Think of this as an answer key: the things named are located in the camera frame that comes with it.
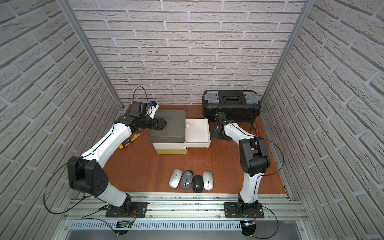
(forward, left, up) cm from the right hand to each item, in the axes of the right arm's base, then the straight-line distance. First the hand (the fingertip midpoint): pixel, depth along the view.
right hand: (221, 135), depth 98 cm
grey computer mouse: (-28, +23, -2) cm, 36 cm away
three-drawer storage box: (-5, +27, +11) cm, 29 cm away
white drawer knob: (-1, +22, +13) cm, 25 cm away
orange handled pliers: (+10, -27, -5) cm, 30 cm away
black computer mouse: (-29, +18, -4) cm, 35 cm away
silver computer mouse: (-26, +30, -3) cm, 40 cm away
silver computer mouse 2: (-29, +12, -2) cm, 31 cm away
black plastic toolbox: (+16, -13, +11) cm, 24 cm away
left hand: (+2, +37, +17) cm, 41 cm away
